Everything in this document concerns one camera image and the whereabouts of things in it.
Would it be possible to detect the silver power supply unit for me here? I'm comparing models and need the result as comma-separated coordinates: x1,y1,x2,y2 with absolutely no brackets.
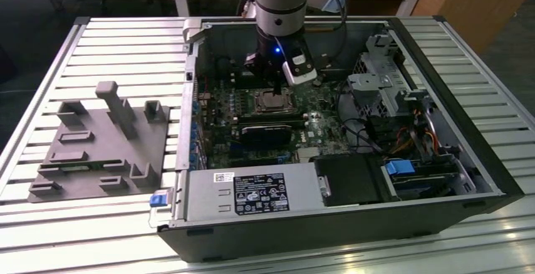
178,161,327,221

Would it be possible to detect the metal drive cage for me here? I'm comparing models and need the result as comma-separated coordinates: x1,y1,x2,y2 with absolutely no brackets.
346,34,434,120

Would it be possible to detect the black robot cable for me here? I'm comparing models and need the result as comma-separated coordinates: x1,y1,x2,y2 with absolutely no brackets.
322,0,351,68

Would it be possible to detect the CPU socket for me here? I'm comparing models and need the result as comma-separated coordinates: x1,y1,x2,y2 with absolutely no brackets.
253,87,299,115

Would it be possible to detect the wooden cabinet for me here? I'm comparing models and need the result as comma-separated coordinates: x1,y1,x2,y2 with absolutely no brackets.
434,0,535,54

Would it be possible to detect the black plastic shroud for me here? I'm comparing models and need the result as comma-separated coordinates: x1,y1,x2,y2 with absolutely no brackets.
313,154,397,208

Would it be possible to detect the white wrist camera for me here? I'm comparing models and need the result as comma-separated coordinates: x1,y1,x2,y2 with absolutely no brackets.
281,45,319,86

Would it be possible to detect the grey parts rack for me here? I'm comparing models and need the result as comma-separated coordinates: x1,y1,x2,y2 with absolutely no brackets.
26,80,174,204

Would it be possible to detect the black graphics card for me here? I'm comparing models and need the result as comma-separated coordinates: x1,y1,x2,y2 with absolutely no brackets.
239,124,295,146

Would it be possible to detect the blue disk carrier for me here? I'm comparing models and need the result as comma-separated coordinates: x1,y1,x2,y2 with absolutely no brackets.
383,158,415,177

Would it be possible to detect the yellow wire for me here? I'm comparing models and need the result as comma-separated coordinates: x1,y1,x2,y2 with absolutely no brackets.
391,137,418,155

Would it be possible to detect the orange wire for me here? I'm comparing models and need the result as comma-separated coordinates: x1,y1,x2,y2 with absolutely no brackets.
425,128,442,157

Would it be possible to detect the silver CPU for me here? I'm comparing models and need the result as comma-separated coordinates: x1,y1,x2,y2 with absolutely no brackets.
262,91,290,111

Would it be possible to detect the green motherboard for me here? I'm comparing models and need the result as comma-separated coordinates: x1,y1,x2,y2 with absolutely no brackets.
191,68,357,170

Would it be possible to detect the black PC case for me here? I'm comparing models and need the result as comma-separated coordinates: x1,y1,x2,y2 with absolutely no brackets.
157,15,526,264

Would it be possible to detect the blue case latch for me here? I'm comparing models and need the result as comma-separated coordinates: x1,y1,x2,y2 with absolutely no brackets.
150,192,170,208

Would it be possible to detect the silver chipset heatsink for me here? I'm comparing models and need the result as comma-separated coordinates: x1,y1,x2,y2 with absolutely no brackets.
295,147,315,162

